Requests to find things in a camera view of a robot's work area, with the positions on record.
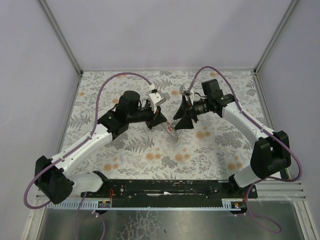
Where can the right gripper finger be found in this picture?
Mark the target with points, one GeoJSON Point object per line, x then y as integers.
{"type": "Point", "coordinates": [182, 112]}
{"type": "Point", "coordinates": [185, 123]}

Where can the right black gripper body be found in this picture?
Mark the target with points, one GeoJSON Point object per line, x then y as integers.
{"type": "Point", "coordinates": [190, 113]}

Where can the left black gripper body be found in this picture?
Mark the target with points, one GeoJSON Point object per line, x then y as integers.
{"type": "Point", "coordinates": [153, 117]}

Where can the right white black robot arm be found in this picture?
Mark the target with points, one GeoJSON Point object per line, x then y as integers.
{"type": "Point", "coordinates": [270, 154]}

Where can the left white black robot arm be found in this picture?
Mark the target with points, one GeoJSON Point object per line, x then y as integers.
{"type": "Point", "coordinates": [55, 176]}

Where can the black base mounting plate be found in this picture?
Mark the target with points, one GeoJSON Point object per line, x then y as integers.
{"type": "Point", "coordinates": [165, 194]}

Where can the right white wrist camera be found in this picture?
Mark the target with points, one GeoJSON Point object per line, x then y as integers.
{"type": "Point", "coordinates": [184, 91]}

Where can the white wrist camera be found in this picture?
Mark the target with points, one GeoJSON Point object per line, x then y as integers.
{"type": "Point", "coordinates": [184, 91]}
{"type": "Point", "coordinates": [156, 98]}

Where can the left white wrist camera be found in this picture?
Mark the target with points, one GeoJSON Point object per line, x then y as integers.
{"type": "Point", "coordinates": [156, 98]}

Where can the right aluminium frame post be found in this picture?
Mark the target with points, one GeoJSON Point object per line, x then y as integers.
{"type": "Point", "coordinates": [273, 40]}

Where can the aluminium frame post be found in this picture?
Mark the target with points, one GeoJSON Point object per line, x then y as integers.
{"type": "Point", "coordinates": [60, 36]}
{"type": "Point", "coordinates": [273, 40]}

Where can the left aluminium frame post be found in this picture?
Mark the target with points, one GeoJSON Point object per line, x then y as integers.
{"type": "Point", "coordinates": [60, 36]}

